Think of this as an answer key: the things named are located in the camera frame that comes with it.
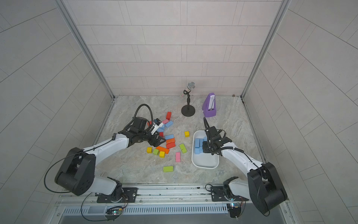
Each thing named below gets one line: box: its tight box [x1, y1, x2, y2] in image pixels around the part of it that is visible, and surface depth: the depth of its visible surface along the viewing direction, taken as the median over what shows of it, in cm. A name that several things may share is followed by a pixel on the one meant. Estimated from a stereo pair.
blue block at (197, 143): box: [194, 138, 200, 149], surface depth 89 cm
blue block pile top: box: [165, 120, 174, 128], surface depth 101 cm
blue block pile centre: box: [194, 147, 201, 155], surface depth 86 cm
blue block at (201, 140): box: [199, 138, 205, 147], surface depth 90 cm
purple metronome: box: [201, 92, 217, 118], surface depth 101 cm
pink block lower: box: [175, 151, 182, 163], surface depth 86 cm
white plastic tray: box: [191, 129, 220, 169], surface depth 84 cm
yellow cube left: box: [146, 147, 153, 154], surface depth 87 cm
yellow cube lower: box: [158, 151, 166, 159], surface depth 85 cm
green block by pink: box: [179, 143, 187, 154], surface depth 88 cm
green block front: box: [163, 166, 174, 173], surface depth 81 cm
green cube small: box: [152, 148, 160, 156], surface depth 86 cm
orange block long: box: [155, 146, 170, 154], surface depth 88 cm
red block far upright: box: [165, 111, 173, 121], surface depth 104 cm
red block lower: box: [165, 141, 176, 149], surface depth 91 cm
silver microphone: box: [186, 81, 196, 93], surface depth 88 cm
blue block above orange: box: [165, 134, 175, 140], surface depth 95 cm
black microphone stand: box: [180, 89, 196, 117], surface depth 107 cm
